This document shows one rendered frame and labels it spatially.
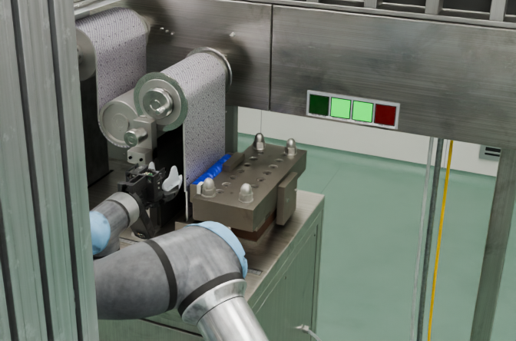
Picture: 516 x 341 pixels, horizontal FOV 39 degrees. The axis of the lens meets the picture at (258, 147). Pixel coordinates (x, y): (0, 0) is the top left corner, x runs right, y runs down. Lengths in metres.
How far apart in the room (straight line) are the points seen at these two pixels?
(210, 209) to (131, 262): 0.68
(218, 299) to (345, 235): 2.65
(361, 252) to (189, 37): 1.85
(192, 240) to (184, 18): 1.02
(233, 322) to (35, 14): 0.70
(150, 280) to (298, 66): 1.00
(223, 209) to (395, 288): 1.74
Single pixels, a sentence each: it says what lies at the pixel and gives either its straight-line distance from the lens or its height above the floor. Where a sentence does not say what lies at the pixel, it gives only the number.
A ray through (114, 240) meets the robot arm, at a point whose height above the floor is 1.09.
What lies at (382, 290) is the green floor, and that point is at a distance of 3.36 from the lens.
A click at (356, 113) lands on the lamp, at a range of 1.94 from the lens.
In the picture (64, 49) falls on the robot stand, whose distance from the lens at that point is 0.57.
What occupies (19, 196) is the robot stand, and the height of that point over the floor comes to 1.60.
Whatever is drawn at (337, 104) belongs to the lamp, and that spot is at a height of 1.20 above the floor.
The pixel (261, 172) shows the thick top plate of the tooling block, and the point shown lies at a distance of 1.92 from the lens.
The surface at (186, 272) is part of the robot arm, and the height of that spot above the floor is 1.23.
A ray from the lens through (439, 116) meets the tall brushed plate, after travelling 1.91.
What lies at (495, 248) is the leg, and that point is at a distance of 2.22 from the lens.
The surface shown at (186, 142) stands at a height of 1.15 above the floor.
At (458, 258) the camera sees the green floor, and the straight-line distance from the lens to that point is 3.69.
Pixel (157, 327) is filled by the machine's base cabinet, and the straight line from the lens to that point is 1.73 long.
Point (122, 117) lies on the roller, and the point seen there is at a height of 1.19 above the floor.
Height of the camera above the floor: 1.83
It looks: 23 degrees down
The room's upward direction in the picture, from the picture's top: 1 degrees clockwise
